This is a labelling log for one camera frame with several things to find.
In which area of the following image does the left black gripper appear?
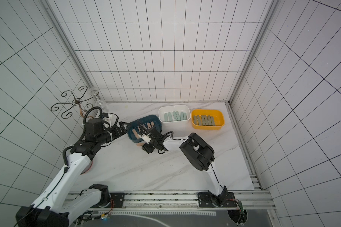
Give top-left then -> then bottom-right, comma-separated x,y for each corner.
98,121 -> 132,145

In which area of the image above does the dark teal storage box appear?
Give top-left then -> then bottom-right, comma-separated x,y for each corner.
127,114 -> 163,143

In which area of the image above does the mint knife pair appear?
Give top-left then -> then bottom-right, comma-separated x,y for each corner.
167,112 -> 173,122

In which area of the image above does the white storage box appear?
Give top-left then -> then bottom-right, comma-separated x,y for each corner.
158,105 -> 191,126

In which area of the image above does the mint knife vertical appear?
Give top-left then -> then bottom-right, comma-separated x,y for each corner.
172,111 -> 178,121

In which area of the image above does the olive knife pair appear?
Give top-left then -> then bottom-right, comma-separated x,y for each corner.
207,115 -> 212,126

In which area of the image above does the yellow storage box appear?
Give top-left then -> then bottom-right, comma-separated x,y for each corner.
191,109 -> 225,130

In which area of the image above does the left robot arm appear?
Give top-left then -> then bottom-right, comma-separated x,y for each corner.
15,118 -> 127,227

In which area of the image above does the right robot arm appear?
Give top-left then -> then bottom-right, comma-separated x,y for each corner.
141,131 -> 236,207

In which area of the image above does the clear wine glass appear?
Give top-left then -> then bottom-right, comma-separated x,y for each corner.
89,88 -> 109,112

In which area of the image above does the metal scroll glass rack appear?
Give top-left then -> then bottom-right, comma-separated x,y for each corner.
50,85 -> 99,119

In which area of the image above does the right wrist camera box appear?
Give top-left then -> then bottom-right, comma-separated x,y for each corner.
143,127 -> 163,140

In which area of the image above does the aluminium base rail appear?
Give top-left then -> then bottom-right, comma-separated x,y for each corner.
65,190 -> 275,212

